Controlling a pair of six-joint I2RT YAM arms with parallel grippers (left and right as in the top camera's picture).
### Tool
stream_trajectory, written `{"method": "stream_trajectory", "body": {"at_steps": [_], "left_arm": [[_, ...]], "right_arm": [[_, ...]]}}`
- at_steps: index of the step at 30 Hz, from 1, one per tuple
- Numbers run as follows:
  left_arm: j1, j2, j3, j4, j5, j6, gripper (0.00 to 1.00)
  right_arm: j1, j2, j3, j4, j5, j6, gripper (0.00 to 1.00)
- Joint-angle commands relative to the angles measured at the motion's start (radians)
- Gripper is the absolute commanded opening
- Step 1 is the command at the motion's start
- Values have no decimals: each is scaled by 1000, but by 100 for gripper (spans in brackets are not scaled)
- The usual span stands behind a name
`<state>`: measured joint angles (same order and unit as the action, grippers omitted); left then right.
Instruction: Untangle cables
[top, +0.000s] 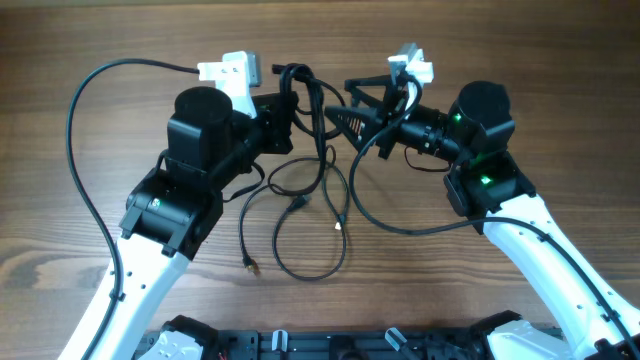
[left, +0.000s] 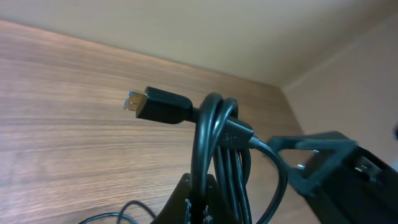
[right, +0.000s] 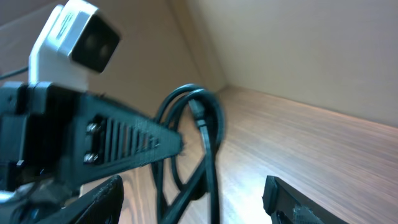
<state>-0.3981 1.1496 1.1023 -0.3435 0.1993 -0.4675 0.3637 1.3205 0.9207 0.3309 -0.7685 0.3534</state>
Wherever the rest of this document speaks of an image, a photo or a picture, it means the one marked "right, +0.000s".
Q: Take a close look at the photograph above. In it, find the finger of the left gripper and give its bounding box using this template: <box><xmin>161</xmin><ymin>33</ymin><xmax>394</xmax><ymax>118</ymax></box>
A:
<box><xmin>58</xmin><ymin>94</ymin><xmax>182</xmax><ymax>187</ymax></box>

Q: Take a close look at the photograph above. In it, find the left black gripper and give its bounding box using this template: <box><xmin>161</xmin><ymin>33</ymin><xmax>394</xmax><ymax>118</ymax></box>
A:
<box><xmin>1</xmin><ymin>82</ymin><xmax>78</xmax><ymax>192</ymax></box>

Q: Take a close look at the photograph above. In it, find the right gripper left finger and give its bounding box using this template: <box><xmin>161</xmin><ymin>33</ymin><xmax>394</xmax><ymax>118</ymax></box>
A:
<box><xmin>38</xmin><ymin>175</ymin><xmax>124</xmax><ymax>224</ymax></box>

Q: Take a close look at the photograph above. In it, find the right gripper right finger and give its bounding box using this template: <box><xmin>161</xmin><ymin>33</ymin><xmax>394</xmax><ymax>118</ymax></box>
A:
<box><xmin>262</xmin><ymin>175</ymin><xmax>348</xmax><ymax>224</ymax></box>

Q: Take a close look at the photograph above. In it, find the thick black USB cable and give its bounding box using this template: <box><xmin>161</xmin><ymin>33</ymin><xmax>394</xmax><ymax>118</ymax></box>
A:
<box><xmin>150</xmin><ymin>83</ymin><xmax>226</xmax><ymax>224</ymax></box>

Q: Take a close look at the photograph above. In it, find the left camera black cable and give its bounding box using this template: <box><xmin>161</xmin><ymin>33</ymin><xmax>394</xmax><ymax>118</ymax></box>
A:
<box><xmin>0</xmin><ymin>66</ymin><xmax>29</xmax><ymax>81</ymax></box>

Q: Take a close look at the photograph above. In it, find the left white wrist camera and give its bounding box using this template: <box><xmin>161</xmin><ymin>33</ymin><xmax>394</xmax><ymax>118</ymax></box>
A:
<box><xmin>29</xmin><ymin>0</ymin><xmax>121</xmax><ymax>91</ymax></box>

